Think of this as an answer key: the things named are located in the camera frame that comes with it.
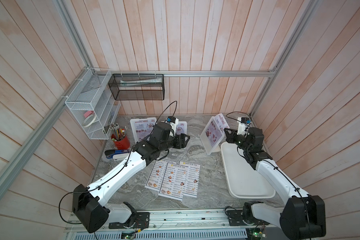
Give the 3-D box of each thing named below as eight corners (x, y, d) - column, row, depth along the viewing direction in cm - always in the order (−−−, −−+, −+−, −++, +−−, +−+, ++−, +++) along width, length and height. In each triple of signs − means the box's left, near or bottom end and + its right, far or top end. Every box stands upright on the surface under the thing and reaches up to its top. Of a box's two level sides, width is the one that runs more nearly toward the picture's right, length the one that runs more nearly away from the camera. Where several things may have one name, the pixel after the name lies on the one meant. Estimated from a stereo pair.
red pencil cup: (116, 152, 101) (106, 136, 87) (120, 139, 108) (111, 123, 94) (129, 152, 101) (121, 136, 87) (132, 139, 108) (125, 123, 94)
